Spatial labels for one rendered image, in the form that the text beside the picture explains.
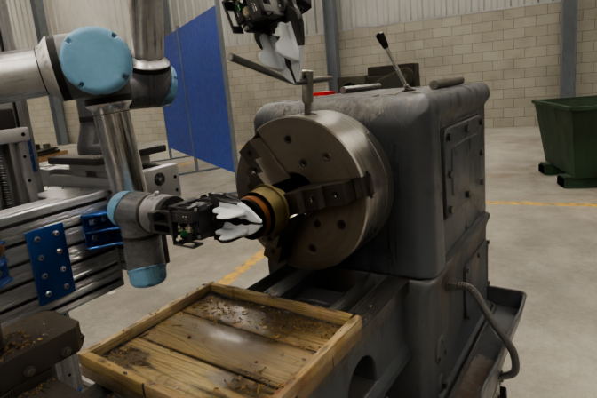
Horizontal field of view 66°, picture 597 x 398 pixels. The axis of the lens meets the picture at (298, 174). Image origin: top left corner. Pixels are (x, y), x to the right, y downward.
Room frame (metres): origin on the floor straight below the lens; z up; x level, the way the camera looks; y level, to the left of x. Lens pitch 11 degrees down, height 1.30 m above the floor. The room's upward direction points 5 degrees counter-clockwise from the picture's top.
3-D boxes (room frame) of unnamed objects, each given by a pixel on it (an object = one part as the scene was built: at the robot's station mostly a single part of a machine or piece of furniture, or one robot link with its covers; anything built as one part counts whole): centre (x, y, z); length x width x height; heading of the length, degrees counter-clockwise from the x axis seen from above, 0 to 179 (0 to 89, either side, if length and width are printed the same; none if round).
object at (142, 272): (0.92, 0.33, 0.98); 0.11 x 0.08 x 0.11; 21
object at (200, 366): (0.70, 0.15, 0.89); 0.36 x 0.30 x 0.04; 55
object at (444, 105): (1.27, -0.24, 1.06); 0.59 x 0.48 x 0.39; 145
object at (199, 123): (7.58, 1.68, 1.18); 4.12 x 0.80 x 2.35; 26
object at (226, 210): (0.74, 0.12, 1.09); 0.09 x 0.06 x 0.03; 54
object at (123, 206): (0.90, 0.33, 1.07); 0.11 x 0.08 x 0.09; 54
